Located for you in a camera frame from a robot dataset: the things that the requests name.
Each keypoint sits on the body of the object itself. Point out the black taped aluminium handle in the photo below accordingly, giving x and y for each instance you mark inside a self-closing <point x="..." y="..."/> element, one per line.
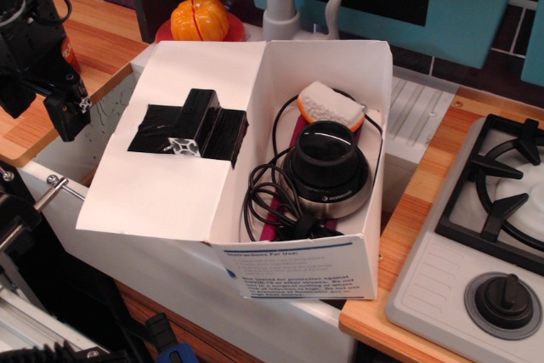
<point x="200" y="127"/>

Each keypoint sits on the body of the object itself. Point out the white cardboard box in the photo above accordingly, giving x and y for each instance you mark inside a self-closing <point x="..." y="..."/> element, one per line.
<point x="185" y="198"/>

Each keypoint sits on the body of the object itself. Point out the magenta toy utensil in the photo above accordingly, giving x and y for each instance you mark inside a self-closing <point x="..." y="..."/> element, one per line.
<point x="278" y="207"/>

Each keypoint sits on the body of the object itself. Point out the blue black clamp handle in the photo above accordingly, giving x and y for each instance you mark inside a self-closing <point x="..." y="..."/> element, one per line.
<point x="169" y="349"/>

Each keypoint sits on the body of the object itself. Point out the red can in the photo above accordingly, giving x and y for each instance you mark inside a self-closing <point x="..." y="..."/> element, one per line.
<point x="69" y="54"/>

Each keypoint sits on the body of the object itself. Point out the orange toy pumpkin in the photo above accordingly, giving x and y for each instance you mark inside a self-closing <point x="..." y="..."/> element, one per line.
<point x="200" y="20"/>

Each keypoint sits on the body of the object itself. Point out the black burner grate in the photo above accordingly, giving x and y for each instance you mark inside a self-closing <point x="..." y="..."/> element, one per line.
<point x="496" y="206"/>

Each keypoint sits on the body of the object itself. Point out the white toy sink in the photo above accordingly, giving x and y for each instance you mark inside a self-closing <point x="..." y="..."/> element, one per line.
<point x="186" y="277"/>

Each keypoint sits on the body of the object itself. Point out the red plate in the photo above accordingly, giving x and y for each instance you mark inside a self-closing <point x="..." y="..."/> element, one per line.
<point x="236" y="31"/>

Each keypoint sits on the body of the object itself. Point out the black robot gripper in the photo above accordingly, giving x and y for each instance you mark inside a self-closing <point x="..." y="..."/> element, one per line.
<point x="32" y="32"/>

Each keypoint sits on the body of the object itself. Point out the grey toy stove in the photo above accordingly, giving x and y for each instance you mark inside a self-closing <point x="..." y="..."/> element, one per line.
<point x="428" y="296"/>

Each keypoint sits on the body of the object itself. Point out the black silver 3D mouse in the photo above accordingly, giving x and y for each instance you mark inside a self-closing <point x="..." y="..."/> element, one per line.
<point x="328" y="171"/>

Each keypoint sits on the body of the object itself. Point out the toy bread slice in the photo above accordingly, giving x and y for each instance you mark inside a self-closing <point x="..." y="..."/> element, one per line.
<point x="318" y="102"/>

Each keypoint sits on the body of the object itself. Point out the black stove knob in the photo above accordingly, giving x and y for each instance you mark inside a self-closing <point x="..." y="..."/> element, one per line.
<point x="503" y="306"/>

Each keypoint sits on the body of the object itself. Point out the grey toy faucet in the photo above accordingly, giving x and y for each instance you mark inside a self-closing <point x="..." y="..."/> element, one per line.
<point x="282" y="21"/>

